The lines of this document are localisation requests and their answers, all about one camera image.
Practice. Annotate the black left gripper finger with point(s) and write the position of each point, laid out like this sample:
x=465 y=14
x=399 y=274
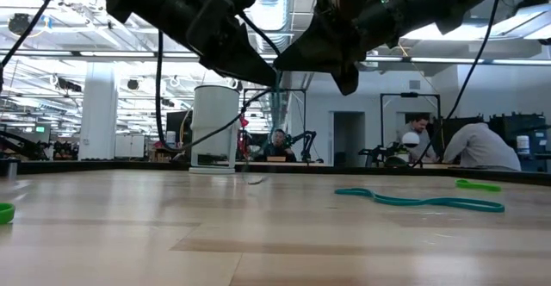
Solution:
x=247 y=57
x=241 y=72

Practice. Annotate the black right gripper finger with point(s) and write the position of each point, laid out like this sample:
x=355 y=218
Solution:
x=314 y=49
x=314 y=66

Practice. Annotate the green rubber band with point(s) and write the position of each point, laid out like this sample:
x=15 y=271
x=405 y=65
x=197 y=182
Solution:
x=8 y=212
x=478 y=186

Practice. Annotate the black background robot arm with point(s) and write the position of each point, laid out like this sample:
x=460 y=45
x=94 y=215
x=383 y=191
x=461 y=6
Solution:
x=379 y=151
x=307 y=138

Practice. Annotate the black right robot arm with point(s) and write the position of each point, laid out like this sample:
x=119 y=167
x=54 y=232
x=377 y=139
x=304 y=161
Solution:
x=430 y=1

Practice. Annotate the red background object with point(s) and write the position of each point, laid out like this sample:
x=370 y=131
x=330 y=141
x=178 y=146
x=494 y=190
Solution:
x=244 y=124

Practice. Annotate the white cylindrical container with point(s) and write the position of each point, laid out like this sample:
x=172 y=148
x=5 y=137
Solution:
x=213 y=118

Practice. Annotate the person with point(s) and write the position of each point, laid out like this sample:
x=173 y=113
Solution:
x=415 y=126
x=277 y=141
x=482 y=148

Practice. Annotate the white canister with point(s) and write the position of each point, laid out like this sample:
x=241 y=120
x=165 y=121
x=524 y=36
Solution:
x=523 y=144
x=171 y=138

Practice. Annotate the white dome lamp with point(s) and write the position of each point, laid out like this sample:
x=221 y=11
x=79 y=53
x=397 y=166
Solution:
x=410 y=138

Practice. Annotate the white cabinet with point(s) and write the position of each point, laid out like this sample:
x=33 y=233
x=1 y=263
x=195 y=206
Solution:
x=129 y=146

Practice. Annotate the long white light bar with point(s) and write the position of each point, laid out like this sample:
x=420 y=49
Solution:
x=86 y=54

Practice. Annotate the white building column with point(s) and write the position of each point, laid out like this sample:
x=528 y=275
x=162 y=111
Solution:
x=99 y=118

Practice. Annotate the black background robot arms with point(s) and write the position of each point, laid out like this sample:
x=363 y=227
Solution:
x=64 y=149

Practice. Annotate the black cabinets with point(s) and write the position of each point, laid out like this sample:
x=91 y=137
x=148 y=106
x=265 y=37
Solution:
x=538 y=126

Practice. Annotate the green exit sign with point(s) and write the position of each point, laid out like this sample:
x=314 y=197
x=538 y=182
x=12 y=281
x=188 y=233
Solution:
x=40 y=128

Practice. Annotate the black metal frame stand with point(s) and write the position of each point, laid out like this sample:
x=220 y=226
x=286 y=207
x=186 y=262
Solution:
x=297 y=90
x=409 y=94

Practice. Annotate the silver ventilation duct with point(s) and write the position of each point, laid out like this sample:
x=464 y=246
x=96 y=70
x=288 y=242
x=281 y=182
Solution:
x=275 y=6

